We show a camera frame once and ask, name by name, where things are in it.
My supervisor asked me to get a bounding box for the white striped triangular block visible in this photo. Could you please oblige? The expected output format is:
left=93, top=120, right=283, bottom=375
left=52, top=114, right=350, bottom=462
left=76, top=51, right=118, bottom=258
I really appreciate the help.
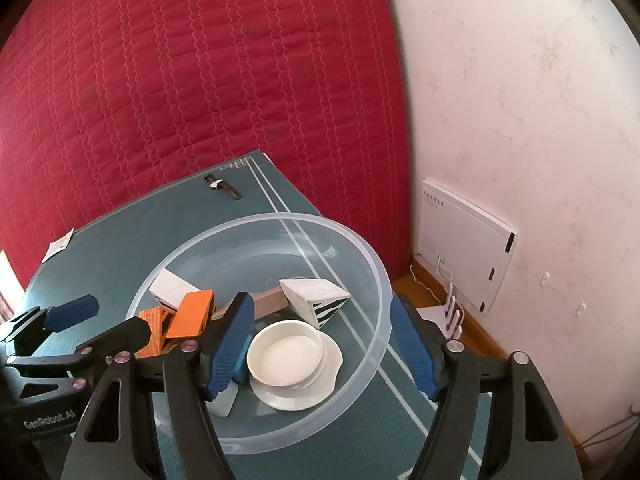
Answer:
left=149, top=269, right=200, bottom=310

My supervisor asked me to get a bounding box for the white power adapter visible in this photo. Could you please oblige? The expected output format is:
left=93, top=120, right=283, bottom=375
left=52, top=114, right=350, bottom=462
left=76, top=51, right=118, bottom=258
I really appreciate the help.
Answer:
left=206, top=380, right=239, bottom=418

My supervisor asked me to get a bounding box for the orange rectangular-face wedge block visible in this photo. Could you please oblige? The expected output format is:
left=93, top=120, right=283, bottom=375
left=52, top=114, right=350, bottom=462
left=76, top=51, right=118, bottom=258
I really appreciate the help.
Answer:
left=166, top=289, right=215, bottom=339

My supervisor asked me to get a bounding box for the blue wedge block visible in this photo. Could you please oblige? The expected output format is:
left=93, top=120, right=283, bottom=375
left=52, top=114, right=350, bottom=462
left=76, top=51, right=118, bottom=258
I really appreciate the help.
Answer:
left=232, top=337, right=252, bottom=385

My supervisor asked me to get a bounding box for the white ceramic cup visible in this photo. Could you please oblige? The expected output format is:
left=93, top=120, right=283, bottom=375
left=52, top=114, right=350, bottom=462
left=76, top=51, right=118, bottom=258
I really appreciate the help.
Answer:
left=246, top=320, right=343, bottom=412

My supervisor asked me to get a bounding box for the white striped wedge block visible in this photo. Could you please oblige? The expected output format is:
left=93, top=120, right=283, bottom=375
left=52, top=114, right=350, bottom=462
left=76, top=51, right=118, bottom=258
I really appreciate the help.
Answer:
left=280, top=278, right=352, bottom=330

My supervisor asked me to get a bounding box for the orange striped triangular block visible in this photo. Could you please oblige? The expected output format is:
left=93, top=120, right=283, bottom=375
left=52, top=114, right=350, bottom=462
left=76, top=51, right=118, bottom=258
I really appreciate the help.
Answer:
left=136, top=306, right=176, bottom=359

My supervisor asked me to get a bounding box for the white paper leaflet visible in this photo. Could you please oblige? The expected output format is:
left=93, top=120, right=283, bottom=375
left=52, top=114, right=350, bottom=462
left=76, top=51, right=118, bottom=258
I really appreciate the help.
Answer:
left=41, top=229, right=75, bottom=263

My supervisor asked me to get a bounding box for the brown rectangular block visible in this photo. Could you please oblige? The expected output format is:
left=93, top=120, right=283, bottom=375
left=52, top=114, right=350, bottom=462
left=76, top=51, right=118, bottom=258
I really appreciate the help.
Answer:
left=209, top=286, right=288, bottom=321

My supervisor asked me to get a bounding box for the white wifi router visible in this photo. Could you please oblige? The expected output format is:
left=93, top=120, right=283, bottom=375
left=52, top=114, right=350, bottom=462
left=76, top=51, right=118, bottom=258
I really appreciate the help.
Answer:
left=416, top=283, right=465, bottom=340

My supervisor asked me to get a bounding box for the clear plastic bowl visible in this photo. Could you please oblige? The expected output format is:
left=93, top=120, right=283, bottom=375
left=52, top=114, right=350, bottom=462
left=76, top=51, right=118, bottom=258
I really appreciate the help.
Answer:
left=127, top=212, right=392, bottom=455

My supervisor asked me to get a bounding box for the red quilted mattress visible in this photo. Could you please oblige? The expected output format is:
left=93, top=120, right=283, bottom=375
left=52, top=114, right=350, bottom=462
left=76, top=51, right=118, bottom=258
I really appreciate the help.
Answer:
left=1, top=0, right=410, bottom=284

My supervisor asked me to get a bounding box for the white wall panel box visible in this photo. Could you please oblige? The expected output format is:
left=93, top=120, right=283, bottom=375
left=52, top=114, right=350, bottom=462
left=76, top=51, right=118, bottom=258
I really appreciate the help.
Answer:
left=416, top=180, right=516, bottom=314

